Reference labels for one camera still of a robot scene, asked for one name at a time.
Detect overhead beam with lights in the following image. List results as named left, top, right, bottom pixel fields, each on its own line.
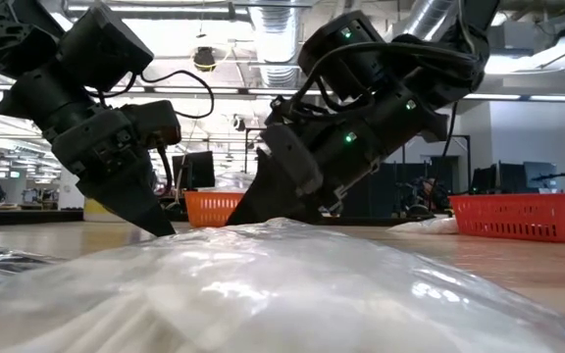
left=0, top=83, right=565, bottom=103

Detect black partition panel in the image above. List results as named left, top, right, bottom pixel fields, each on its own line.
left=345, top=161, right=401, bottom=217

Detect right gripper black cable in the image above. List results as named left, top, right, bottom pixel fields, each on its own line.
left=429, top=100, right=460, bottom=197

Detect black desktop monitor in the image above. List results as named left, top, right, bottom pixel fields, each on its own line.
left=172, top=150, right=217, bottom=192

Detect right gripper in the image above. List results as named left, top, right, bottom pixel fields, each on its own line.
left=225, top=130, right=402, bottom=227

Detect dark desktop monitor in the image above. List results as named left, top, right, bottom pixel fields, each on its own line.
left=471, top=161, right=558, bottom=196

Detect white column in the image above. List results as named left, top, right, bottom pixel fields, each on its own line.
left=58, top=166, right=86, bottom=211

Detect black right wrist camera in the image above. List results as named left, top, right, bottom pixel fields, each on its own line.
left=262, top=124, right=324, bottom=197

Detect black ceiling device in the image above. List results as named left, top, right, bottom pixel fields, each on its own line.
left=192, top=46, right=218, bottom=73

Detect yellow disinfecting wipes canister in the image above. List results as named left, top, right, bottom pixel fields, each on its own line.
left=83, top=197, right=127, bottom=223

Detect silver ceiling duct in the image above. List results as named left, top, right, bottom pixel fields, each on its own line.
left=250, top=0, right=308, bottom=89

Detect orange plastic basket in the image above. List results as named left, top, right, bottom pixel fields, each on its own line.
left=183, top=190, right=245, bottom=228

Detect black frame stand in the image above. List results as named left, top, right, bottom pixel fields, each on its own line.
left=243, top=126, right=269, bottom=177
left=429, top=132, right=473, bottom=197

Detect bagged white cotton balls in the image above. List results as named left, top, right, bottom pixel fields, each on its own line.
left=208, top=171, right=257, bottom=193
left=0, top=218, right=565, bottom=353
left=389, top=217, right=459, bottom=235

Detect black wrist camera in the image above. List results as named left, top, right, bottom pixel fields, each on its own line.
left=262, top=124, right=324, bottom=197
left=120, top=100, right=183, bottom=149

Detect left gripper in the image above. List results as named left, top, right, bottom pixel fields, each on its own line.
left=50, top=105, right=178, bottom=237

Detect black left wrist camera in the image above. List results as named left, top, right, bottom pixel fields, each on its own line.
left=120, top=100, right=183, bottom=149

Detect red plastic basket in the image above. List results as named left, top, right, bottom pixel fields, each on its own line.
left=449, top=193, right=565, bottom=245

